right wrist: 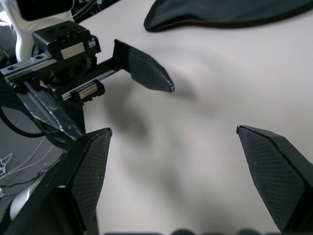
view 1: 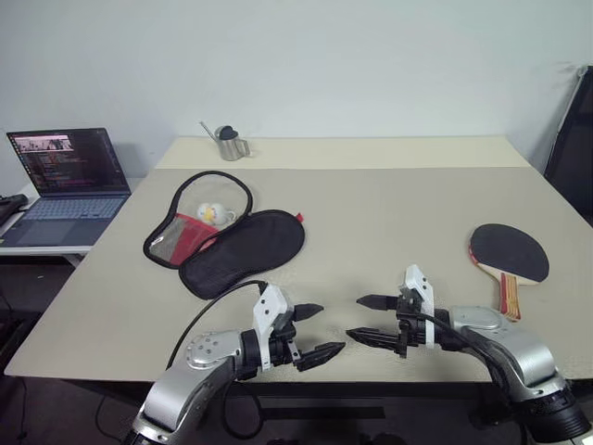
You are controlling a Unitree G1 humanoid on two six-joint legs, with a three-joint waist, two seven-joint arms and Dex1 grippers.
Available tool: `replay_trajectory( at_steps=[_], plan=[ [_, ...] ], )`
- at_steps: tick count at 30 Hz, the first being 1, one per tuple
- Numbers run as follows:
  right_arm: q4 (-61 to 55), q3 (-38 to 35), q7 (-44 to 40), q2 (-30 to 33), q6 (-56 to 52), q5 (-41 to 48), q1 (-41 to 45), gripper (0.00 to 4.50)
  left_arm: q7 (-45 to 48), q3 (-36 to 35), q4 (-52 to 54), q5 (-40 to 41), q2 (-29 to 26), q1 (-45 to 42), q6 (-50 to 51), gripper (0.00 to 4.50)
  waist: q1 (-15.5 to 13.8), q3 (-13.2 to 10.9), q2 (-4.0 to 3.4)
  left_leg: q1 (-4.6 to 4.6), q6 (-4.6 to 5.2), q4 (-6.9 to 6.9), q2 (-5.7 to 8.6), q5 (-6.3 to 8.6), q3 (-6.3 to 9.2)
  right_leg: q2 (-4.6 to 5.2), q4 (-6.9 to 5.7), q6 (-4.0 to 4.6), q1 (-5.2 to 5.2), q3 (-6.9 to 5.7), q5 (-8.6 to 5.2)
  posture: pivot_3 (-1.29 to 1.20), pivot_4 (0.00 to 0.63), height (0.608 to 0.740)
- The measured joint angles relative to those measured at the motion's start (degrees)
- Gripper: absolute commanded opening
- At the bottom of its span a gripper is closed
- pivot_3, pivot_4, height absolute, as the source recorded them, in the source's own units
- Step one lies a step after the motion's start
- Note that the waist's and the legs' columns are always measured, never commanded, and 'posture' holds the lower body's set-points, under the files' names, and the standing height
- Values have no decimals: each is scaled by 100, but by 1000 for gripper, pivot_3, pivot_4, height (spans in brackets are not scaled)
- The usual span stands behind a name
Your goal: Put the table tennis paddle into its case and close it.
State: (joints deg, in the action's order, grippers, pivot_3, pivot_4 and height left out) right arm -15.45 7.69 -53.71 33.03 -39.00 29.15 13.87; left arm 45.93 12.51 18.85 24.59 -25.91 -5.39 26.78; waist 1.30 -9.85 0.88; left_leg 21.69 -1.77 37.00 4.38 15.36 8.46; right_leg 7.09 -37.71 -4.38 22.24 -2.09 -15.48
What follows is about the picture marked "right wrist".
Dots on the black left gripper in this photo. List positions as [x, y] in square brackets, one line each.
[61, 41]

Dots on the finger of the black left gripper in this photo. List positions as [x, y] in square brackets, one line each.
[146, 71]

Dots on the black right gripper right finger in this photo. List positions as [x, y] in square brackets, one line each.
[276, 176]

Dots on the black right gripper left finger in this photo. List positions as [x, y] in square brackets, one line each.
[73, 176]

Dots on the black red paddle case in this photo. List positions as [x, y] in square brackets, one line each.
[220, 12]

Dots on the silver robot body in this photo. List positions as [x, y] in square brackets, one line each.
[22, 198]

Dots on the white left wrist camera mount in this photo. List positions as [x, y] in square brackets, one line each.
[23, 36]

